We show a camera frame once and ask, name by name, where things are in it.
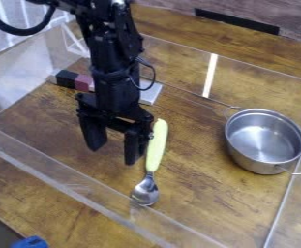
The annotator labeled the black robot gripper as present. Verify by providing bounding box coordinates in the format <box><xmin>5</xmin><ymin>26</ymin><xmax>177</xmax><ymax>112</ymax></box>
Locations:
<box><xmin>76</xmin><ymin>66</ymin><xmax>153</xmax><ymax>166</ymax></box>

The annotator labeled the clear acrylic triangle stand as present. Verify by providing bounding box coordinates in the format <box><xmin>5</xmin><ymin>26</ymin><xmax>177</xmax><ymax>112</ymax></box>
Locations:
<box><xmin>61</xmin><ymin>24</ymin><xmax>90</xmax><ymax>58</ymax></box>

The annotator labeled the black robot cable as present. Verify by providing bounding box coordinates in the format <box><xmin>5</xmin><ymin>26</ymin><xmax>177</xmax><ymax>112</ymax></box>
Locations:
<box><xmin>0</xmin><ymin>2</ymin><xmax>58</xmax><ymax>37</ymax></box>

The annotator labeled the silver metal pot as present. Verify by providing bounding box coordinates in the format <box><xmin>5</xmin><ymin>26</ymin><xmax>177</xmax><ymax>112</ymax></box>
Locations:
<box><xmin>224</xmin><ymin>108</ymin><xmax>301</xmax><ymax>175</ymax></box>

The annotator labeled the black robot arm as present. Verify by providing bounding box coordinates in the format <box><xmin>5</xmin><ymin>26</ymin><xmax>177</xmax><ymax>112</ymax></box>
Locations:
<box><xmin>25</xmin><ymin>0</ymin><xmax>153</xmax><ymax>165</ymax></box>

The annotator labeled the yellow handled metal spoon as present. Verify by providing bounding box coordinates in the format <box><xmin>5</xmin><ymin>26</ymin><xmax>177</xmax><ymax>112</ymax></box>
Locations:
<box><xmin>130</xmin><ymin>119</ymin><xmax>168</xmax><ymax>206</ymax></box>

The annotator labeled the grey block with coloured end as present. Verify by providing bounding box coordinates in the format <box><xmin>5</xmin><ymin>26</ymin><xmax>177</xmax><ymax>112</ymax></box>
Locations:
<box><xmin>48</xmin><ymin>69</ymin><xmax>162</xmax><ymax>106</ymax></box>

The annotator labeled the black wall strip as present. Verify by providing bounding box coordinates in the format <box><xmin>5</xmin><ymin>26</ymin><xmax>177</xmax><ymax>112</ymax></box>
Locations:
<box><xmin>193</xmin><ymin>8</ymin><xmax>280</xmax><ymax>36</ymax></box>

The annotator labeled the blue object at corner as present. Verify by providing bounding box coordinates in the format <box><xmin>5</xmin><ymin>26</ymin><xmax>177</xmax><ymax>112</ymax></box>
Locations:
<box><xmin>9</xmin><ymin>236</ymin><xmax>49</xmax><ymax>248</ymax></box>

